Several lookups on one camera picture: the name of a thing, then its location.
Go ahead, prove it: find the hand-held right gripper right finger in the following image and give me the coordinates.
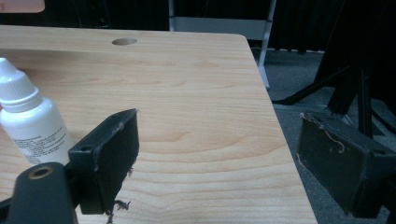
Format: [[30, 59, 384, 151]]
[[296, 111, 396, 219]]

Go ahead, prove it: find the grey metal stand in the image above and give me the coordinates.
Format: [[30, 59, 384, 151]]
[[168, 0, 277, 91]]

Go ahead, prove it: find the white dropper bottle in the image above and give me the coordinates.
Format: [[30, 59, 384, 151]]
[[0, 57, 75, 166]]

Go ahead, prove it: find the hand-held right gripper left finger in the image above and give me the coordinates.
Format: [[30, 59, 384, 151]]
[[67, 107, 140, 216]]

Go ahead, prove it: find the light wooden board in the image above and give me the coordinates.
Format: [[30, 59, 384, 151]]
[[0, 0, 46, 14]]

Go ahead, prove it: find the black tripod stand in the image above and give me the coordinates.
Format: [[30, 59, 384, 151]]
[[272, 0, 396, 138]]

